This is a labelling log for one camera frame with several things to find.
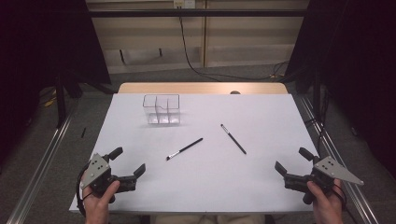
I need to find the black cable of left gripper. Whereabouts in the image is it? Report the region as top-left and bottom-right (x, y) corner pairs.
(76, 163), (94, 218)

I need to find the white table cover sheet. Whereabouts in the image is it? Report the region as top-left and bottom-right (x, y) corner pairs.
(68, 92), (318, 215)

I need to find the black metal stand post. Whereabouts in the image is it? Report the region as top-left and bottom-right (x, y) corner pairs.
(54, 74), (68, 129)
(312, 65), (322, 121)

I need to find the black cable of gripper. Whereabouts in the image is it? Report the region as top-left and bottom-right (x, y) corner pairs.
(332, 183), (360, 224)
(76, 163), (94, 218)

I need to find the white wall socket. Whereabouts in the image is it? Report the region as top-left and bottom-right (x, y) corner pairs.
(173, 0), (197, 9)

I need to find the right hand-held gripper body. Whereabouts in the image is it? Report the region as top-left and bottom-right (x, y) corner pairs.
(284, 155), (365, 205)

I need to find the clear plastic organizer box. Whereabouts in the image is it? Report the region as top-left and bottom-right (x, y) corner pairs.
(142, 93), (182, 126)

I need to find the person's left hand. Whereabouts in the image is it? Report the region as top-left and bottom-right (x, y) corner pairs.
(81, 180), (121, 224)

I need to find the person's right hand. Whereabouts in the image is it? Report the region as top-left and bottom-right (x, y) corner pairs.
(305, 181), (346, 224)

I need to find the black curtain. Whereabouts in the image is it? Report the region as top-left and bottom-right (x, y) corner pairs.
(284, 0), (396, 172)
(0, 0), (112, 167)

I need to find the light wooden table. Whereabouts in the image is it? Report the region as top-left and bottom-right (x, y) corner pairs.
(117, 81), (290, 95)

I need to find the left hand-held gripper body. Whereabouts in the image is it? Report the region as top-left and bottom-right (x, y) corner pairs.
(78, 152), (138, 204)

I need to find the long black wall cable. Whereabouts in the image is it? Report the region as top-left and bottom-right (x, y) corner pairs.
(177, 7), (291, 82)

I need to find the small-head black makeup brush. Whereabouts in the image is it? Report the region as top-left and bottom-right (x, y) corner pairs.
(219, 123), (248, 156)

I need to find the large-head black makeup brush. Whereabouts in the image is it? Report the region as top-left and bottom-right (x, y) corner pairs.
(165, 137), (205, 161)

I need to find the black horizontal bar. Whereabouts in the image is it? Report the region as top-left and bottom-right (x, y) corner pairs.
(88, 8), (308, 19)

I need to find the aluminium floor rail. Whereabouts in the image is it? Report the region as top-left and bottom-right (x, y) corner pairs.
(298, 93), (380, 224)
(6, 101), (80, 224)

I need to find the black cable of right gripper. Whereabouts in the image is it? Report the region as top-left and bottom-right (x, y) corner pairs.
(332, 183), (360, 224)

